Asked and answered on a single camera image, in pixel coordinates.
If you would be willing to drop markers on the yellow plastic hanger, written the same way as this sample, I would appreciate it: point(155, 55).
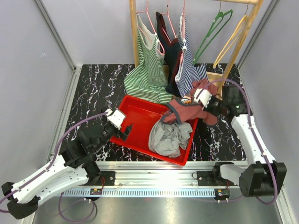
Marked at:
point(233, 38)

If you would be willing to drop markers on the green white striped tank top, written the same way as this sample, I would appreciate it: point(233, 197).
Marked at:
point(148, 81)

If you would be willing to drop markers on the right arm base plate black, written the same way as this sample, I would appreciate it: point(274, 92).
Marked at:
point(206, 178)

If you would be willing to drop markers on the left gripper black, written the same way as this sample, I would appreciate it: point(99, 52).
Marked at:
point(124, 135)

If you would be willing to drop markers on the green plastic hanger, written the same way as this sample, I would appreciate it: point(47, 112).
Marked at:
point(219, 22)

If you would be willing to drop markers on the navy maroon tank top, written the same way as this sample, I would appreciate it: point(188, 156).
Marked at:
point(172, 54)

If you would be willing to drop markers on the aluminium frame rail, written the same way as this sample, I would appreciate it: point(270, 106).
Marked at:
point(146, 189)

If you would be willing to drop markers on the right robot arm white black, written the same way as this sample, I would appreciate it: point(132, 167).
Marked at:
point(264, 176)

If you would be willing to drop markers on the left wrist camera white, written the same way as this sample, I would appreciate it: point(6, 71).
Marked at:
point(115, 118)

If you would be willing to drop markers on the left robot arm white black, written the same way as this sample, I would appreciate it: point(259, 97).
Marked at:
point(74, 166)

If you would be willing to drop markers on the wooden clothes rack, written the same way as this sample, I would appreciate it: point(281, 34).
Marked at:
point(256, 4)

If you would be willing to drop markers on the red tank top grey trim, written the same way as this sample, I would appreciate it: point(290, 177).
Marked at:
point(183, 109)

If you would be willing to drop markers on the red plastic tray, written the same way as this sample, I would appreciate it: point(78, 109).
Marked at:
point(142, 115)

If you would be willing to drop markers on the blue white striped tank top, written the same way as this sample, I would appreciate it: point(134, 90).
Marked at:
point(189, 73)

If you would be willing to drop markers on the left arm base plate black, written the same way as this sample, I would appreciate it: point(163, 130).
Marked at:
point(107, 178)

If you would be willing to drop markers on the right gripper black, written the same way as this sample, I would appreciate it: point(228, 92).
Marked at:
point(208, 108)

